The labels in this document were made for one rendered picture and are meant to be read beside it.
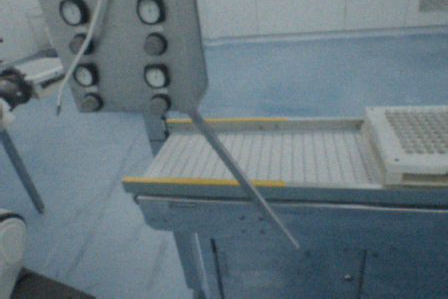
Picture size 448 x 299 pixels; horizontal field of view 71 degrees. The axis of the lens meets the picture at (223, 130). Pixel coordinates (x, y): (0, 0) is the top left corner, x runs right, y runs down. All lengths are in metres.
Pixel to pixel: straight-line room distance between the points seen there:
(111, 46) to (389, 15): 5.25
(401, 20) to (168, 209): 5.22
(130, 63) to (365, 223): 0.52
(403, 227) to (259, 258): 0.34
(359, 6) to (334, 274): 4.93
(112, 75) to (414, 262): 0.73
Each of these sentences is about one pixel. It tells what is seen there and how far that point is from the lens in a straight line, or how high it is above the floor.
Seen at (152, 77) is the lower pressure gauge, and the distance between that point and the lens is 0.50.
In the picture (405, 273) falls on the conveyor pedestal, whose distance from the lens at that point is 0.88.
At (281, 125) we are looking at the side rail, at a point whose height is 0.88.
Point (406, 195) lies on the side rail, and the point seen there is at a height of 0.88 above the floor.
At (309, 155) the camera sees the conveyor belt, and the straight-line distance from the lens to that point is 0.76.
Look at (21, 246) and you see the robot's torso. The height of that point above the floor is 0.50.
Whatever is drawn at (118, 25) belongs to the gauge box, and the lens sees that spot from 0.51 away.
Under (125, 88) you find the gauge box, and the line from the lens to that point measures 0.54.
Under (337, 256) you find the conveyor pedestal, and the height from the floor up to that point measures 0.65.
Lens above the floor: 1.28
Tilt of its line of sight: 28 degrees down
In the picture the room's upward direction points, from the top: 7 degrees counter-clockwise
